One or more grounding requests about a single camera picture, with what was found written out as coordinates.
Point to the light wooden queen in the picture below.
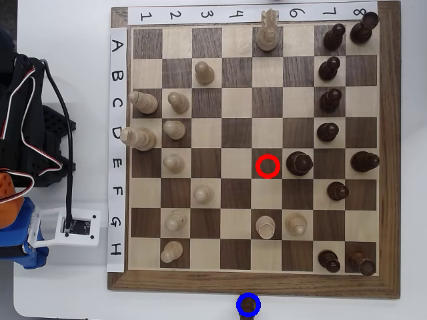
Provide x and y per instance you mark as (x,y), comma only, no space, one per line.
(267,40)

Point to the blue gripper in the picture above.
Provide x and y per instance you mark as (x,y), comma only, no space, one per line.
(20,241)

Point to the light wooden pawn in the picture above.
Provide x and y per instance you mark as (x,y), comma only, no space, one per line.
(174,223)
(173,163)
(204,75)
(171,251)
(174,130)
(178,103)
(203,195)

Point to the dark pawn column 6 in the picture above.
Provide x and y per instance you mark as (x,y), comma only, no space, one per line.
(299,164)

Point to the dark wooden king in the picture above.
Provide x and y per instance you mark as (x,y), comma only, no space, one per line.
(364,161)

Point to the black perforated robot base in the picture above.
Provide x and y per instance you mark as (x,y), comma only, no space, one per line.
(53,120)

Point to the light wooden rook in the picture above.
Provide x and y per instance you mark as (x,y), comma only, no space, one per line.
(265,227)

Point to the reddish brown wooden rook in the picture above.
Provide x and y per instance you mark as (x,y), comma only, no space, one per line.
(362,263)

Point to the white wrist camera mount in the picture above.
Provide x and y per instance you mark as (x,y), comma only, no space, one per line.
(78,240)

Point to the wooden chess board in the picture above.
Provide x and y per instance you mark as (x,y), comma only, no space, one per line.
(388,166)

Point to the white paper number strip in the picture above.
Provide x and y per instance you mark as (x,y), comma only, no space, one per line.
(233,15)

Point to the dark wooden pawn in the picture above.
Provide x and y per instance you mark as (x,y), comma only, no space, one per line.
(248,305)
(328,70)
(330,100)
(327,132)
(337,191)
(333,38)
(329,261)

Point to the light wooden bishop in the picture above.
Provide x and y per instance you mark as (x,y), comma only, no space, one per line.
(296,225)
(145,102)

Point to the dark wooden rook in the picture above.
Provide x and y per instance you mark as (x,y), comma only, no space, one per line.
(363,28)

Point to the light wooden king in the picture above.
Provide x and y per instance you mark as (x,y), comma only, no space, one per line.
(140,138)

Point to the white paper letter strip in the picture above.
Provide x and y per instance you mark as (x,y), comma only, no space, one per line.
(116,66)

